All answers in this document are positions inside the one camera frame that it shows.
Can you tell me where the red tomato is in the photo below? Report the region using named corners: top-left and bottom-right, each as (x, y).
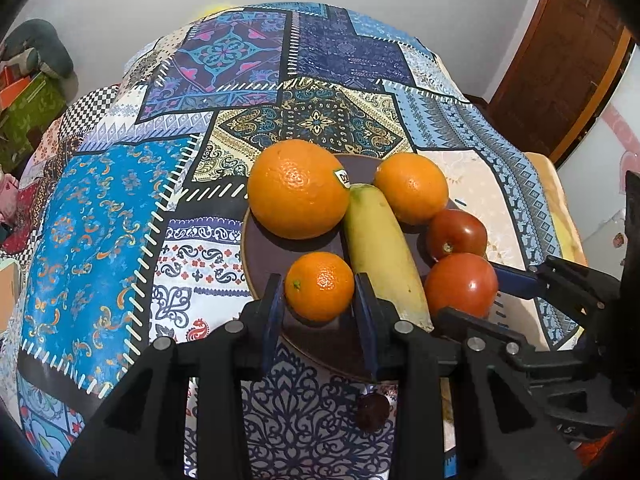
top-left (425, 209), bottom-right (488, 260)
top-left (424, 252), bottom-right (498, 318)

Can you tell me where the yellow banana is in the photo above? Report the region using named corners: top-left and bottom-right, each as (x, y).
top-left (343, 183), bottom-right (434, 332)

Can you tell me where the medium orange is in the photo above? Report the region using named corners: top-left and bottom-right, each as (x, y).
top-left (373, 153), bottom-right (449, 226)

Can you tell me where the small tangerine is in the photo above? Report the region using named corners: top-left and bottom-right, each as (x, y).
top-left (284, 252), bottom-right (355, 324)

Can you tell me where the large orange with sticker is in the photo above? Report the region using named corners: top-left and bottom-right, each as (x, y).
top-left (247, 140), bottom-right (350, 240)

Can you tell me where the orange yellow fleece blanket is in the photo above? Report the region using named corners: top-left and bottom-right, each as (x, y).
top-left (524, 152), bottom-right (588, 266)

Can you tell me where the dark red grape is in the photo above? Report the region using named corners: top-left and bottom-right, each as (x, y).
top-left (354, 392), bottom-right (390, 434)

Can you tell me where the dark purple plate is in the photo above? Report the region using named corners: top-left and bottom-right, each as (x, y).
top-left (241, 141), bottom-right (457, 377)

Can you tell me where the blue patchwork tablecloth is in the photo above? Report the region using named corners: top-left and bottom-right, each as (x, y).
top-left (1, 2), bottom-right (572, 474)

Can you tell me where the brown wooden door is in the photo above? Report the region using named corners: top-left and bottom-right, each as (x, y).
top-left (488, 0), bottom-right (632, 162)

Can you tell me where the pink plush toy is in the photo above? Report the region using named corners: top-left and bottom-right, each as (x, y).
top-left (0, 172), bottom-right (20, 224)

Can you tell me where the grey-green plush cushion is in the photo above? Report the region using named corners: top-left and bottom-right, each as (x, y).
top-left (1, 18), bottom-right (74, 79)

